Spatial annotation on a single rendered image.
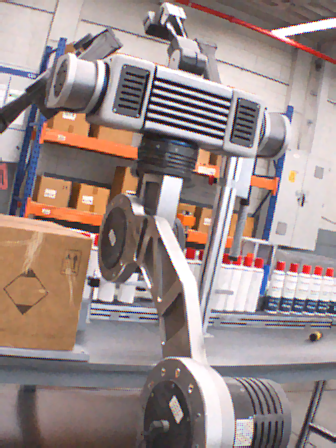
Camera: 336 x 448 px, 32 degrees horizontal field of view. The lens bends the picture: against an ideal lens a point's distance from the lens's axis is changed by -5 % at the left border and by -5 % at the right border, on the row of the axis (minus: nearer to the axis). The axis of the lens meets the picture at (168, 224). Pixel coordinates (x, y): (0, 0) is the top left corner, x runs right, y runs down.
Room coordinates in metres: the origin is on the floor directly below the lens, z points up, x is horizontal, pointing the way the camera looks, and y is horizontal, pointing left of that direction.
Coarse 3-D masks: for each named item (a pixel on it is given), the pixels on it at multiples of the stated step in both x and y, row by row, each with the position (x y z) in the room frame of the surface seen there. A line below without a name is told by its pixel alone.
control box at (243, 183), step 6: (222, 162) 1.91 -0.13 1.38; (246, 162) 1.90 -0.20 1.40; (252, 162) 1.90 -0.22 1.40; (246, 168) 1.90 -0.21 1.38; (252, 168) 1.90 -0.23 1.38; (240, 174) 1.90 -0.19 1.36; (246, 174) 1.90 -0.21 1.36; (240, 180) 1.90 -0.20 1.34; (246, 180) 1.90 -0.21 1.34; (216, 186) 2.00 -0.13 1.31; (240, 186) 1.90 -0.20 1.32; (246, 186) 1.90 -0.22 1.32; (240, 192) 1.90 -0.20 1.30; (246, 192) 1.90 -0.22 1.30; (240, 198) 1.99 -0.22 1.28; (246, 198) 1.90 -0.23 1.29
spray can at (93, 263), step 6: (96, 234) 1.84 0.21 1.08; (96, 240) 1.83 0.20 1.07; (96, 246) 1.83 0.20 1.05; (96, 252) 1.82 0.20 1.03; (90, 258) 1.82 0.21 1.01; (96, 258) 1.82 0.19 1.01; (90, 264) 1.82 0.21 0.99; (96, 264) 1.82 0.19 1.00; (90, 270) 1.82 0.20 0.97; (84, 288) 1.83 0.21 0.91; (96, 288) 1.83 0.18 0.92; (84, 294) 1.82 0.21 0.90; (96, 294) 1.83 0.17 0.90
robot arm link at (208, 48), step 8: (192, 40) 1.83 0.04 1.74; (200, 40) 1.81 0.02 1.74; (200, 48) 1.80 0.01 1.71; (208, 48) 1.81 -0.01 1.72; (216, 48) 1.84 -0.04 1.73; (208, 56) 1.79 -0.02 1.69; (208, 64) 1.77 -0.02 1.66; (216, 64) 1.79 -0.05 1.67; (208, 72) 1.75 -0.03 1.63; (216, 72) 1.77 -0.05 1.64; (208, 80) 1.74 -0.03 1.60; (216, 80) 1.75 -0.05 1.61
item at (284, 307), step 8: (296, 264) 2.29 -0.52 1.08; (288, 272) 2.30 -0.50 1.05; (296, 272) 2.29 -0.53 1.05; (288, 280) 2.28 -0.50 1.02; (296, 280) 2.29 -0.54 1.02; (288, 288) 2.28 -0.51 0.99; (288, 296) 2.28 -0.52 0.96; (280, 304) 2.29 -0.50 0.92; (288, 304) 2.28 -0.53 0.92; (280, 312) 2.28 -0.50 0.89; (288, 312) 2.29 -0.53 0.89
